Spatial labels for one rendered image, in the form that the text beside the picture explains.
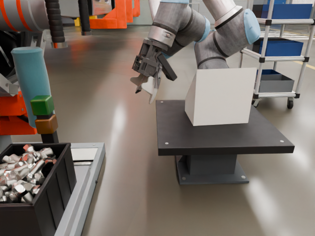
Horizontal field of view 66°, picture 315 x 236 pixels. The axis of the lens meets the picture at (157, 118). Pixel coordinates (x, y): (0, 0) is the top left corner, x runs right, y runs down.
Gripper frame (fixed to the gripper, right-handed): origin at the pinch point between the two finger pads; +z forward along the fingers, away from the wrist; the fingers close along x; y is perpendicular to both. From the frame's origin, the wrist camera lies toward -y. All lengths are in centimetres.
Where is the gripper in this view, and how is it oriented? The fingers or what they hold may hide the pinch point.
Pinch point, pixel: (144, 98)
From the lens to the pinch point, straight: 89.2
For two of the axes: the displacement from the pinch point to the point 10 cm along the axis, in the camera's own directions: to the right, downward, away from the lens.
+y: -8.4, -2.2, -5.0
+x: 4.2, 3.4, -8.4
